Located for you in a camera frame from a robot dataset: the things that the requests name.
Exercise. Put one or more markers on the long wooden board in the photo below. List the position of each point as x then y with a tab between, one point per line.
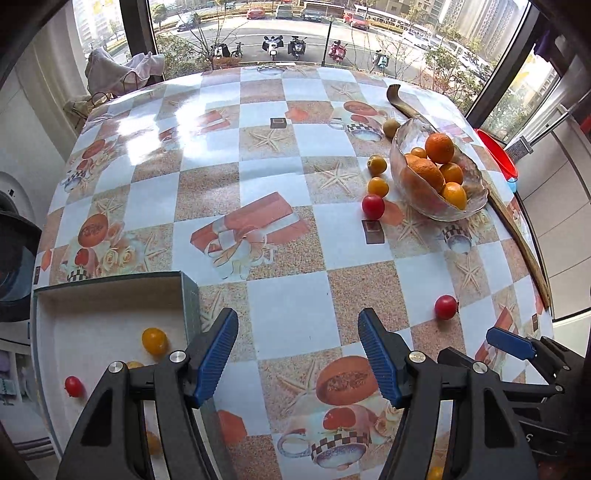
494	199

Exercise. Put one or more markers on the red cherry tomato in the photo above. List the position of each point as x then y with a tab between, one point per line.
373	207
446	307

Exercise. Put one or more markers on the back right orange in bowl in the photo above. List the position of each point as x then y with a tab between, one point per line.
452	172

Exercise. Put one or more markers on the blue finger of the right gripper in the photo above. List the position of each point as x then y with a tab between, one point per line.
510	343

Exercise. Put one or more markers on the yellow-brown round fruit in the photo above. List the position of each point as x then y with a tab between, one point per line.
134	365

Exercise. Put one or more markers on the green-rimmed white tray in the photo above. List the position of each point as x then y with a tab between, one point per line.
90	329

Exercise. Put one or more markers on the red plastic basin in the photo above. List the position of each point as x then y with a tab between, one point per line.
502	159

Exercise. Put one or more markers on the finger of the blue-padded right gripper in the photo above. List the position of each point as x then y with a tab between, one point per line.
485	440

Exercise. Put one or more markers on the top orange in bowl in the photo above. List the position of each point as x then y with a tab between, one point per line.
440	148

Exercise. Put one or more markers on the front right orange in bowl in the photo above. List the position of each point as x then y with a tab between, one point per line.
455	194

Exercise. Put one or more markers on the yellow cherry tomato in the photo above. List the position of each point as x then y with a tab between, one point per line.
153	443

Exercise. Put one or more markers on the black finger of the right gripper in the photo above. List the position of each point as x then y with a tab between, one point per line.
464	376

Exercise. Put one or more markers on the washing machine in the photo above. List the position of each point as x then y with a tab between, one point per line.
21	419

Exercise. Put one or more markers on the brown kiwi behind bowl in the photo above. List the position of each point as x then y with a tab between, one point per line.
390	128

